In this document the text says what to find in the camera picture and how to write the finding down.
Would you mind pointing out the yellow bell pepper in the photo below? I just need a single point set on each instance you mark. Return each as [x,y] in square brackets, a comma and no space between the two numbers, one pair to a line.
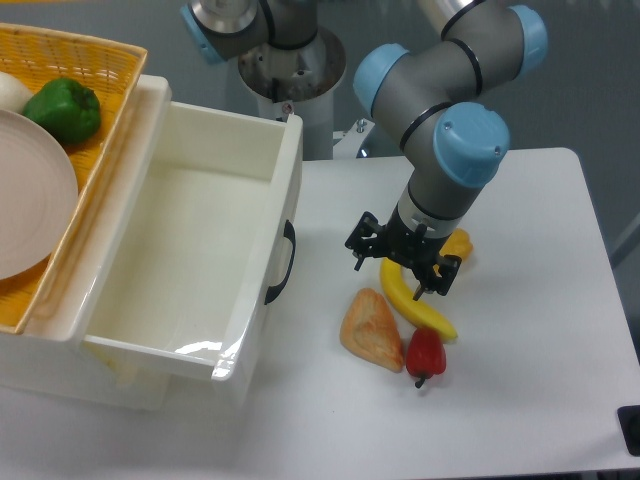
[458,244]

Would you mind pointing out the black object at table edge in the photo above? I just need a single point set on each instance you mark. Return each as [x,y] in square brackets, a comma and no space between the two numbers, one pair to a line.
[629,420]

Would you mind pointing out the white onion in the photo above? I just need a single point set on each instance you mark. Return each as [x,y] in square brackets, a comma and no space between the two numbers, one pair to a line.
[14,95]

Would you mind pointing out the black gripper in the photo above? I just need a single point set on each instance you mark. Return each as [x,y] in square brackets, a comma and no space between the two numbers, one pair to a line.
[412,243]

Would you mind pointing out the pink plate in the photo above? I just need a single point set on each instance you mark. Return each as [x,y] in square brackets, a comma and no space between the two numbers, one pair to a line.
[39,194]

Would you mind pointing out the triangle bread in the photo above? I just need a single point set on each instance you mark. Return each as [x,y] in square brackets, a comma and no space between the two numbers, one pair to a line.
[369,331]

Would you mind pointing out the black drawer handle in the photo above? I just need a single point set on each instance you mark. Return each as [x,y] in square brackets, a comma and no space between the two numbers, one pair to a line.
[286,258]

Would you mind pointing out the white drawer cabinet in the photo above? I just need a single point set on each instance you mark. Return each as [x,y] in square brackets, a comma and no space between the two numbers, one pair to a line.
[52,354]

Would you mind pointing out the yellow banana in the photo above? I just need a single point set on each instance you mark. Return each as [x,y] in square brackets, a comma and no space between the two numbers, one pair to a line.
[416,312]

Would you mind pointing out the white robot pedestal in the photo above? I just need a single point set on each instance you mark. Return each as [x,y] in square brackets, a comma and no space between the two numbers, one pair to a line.
[302,82]

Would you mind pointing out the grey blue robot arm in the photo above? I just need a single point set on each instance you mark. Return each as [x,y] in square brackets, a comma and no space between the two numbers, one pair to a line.
[427,103]

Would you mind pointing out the red bell pepper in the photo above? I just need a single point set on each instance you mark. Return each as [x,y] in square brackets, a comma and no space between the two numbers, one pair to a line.
[425,356]

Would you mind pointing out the white plastic drawer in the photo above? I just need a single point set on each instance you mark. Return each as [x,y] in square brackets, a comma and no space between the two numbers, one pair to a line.
[185,293]

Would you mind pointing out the yellow woven basket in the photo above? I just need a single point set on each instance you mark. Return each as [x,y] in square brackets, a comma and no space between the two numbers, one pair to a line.
[111,69]

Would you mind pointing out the green bell pepper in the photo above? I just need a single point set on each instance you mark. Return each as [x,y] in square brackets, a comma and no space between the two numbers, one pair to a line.
[66,109]

